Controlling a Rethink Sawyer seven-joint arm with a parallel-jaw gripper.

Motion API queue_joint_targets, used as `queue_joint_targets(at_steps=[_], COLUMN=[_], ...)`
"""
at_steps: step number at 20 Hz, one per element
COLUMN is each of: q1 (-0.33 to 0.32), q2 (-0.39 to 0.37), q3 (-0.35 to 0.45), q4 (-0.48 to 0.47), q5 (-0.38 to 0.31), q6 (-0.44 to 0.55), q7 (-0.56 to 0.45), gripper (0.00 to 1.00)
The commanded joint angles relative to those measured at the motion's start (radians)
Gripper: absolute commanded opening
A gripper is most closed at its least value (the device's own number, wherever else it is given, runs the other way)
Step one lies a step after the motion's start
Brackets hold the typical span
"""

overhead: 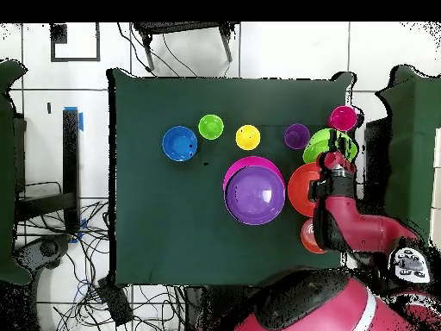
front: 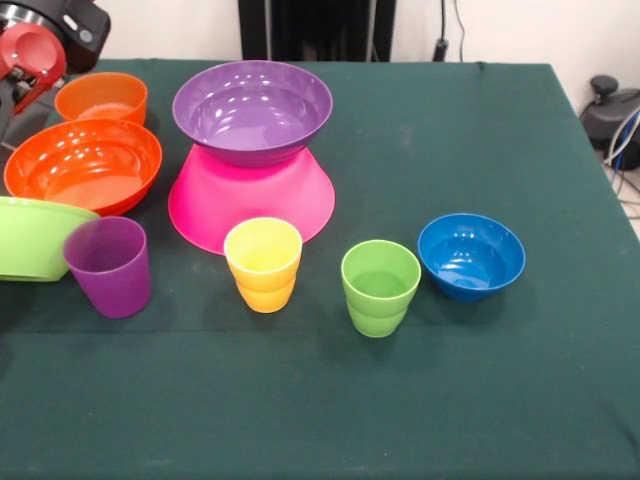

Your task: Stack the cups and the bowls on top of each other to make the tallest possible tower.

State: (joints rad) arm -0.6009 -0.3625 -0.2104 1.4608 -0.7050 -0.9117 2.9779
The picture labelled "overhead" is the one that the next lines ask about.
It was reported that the large pink bowl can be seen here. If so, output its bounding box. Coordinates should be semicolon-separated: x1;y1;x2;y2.
222;155;286;191

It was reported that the purple cup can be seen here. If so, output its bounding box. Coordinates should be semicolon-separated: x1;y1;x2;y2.
283;123;311;151

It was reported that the green cup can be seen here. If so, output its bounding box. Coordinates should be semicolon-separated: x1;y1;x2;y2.
198;114;225;141

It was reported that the green cloth side table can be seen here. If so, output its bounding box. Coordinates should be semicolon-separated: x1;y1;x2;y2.
0;58;34;286
374;64;441;249

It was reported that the purple bowl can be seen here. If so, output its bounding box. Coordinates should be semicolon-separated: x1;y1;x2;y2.
224;165;287;226

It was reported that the black metal frame beam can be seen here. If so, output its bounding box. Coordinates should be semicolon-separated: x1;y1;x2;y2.
15;108;81;233

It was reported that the black stool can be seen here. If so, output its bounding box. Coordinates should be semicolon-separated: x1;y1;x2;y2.
131;22;239;72

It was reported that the green bowl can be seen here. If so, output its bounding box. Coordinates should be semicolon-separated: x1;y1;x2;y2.
301;128;359;165

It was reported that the black power box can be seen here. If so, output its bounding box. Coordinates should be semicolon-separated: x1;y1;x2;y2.
96;277;134;327

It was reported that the small orange bowl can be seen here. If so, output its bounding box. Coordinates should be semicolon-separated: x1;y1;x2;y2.
300;217;326;254

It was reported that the dark green tablecloth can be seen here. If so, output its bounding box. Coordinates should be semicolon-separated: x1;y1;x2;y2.
107;67;356;289

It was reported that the pink cup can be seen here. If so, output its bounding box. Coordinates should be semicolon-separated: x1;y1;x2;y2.
327;105;359;133

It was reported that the blue tape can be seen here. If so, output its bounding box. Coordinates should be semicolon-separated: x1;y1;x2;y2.
63;105;84;132

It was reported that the blue bowl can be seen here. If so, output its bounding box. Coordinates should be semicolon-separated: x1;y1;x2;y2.
162;126;199;162

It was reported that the tangle of cables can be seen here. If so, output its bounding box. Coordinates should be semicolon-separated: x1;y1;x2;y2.
15;180;194;331

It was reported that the yellow cup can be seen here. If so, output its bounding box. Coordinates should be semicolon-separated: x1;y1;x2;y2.
235;124;262;152

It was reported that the large orange bowl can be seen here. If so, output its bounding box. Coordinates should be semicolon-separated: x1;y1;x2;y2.
287;162;325;218

